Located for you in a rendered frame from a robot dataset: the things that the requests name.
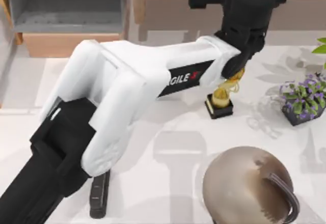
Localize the wooden cupboard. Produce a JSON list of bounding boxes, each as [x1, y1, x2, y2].
[[131, 0, 326, 42]]

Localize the green leafy plant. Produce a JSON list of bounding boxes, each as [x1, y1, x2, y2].
[[311, 37, 326, 70]]

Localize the purple flower plant black pot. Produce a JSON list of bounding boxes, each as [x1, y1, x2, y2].
[[278, 73, 326, 127]]

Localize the gold trophy with black base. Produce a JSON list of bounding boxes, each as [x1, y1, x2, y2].
[[204, 67, 247, 120]]

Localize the pale wooden drawer front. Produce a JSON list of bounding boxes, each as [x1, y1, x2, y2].
[[22, 31, 126, 58]]

